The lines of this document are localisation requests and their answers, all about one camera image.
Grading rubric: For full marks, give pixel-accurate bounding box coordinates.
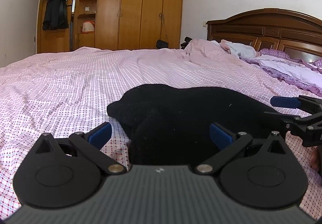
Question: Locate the black garment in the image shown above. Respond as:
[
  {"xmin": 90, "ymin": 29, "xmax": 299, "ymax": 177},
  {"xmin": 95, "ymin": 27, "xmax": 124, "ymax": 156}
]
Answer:
[{"xmin": 107, "ymin": 84, "xmax": 287, "ymax": 166}]

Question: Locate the purple ruffled pillow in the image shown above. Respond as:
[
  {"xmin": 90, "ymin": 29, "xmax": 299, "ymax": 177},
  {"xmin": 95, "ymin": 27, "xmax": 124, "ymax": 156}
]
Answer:
[{"xmin": 244, "ymin": 49, "xmax": 321, "ymax": 96}]

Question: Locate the pink checked bed sheet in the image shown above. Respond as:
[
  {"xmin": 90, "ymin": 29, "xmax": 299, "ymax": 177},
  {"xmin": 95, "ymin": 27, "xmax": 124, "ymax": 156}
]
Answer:
[{"xmin": 0, "ymin": 45, "xmax": 322, "ymax": 219}]

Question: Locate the white light cloth bundle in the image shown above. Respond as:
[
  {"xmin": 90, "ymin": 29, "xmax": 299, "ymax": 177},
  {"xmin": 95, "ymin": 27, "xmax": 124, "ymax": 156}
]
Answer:
[{"xmin": 219, "ymin": 40, "xmax": 257, "ymax": 59}]

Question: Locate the dark wooden headboard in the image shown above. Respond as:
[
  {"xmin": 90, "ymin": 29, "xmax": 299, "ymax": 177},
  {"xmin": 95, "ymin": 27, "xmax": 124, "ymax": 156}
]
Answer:
[{"xmin": 206, "ymin": 8, "xmax": 321, "ymax": 62}]

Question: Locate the pink crumpled blanket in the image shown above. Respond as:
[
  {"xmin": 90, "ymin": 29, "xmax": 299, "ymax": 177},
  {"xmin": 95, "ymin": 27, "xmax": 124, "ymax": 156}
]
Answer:
[{"xmin": 183, "ymin": 39, "xmax": 243, "ymax": 67}]

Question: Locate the black item at bedside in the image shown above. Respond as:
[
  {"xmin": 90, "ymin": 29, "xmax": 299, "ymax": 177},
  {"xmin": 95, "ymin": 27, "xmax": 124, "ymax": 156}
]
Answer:
[{"xmin": 180, "ymin": 37, "xmax": 193, "ymax": 50}]

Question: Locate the white orange box on shelf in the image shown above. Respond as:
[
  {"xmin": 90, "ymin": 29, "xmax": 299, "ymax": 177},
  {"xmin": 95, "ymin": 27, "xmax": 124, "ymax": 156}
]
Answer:
[{"xmin": 81, "ymin": 21, "xmax": 95, "ymax": 33}]

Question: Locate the small black handbag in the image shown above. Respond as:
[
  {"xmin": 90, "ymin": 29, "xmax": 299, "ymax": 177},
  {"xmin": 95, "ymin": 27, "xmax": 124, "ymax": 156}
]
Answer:
[{"xmin": 156, "ymin": 39, "xmax": 169, "ymax": 49}]

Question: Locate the black hanging coat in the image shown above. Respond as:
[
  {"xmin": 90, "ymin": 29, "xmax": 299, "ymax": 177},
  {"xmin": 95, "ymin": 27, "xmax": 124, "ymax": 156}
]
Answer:
[{"xmin": 42, "ymin": 0, "xmax": 69, "ymax": 31}]

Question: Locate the wooden wardrobe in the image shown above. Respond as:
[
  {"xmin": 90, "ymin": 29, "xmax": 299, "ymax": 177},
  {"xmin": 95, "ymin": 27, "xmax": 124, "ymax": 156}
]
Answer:
[{"xmin": 37, "ymin": 0, "xmax": 182, "ymax": 53}]

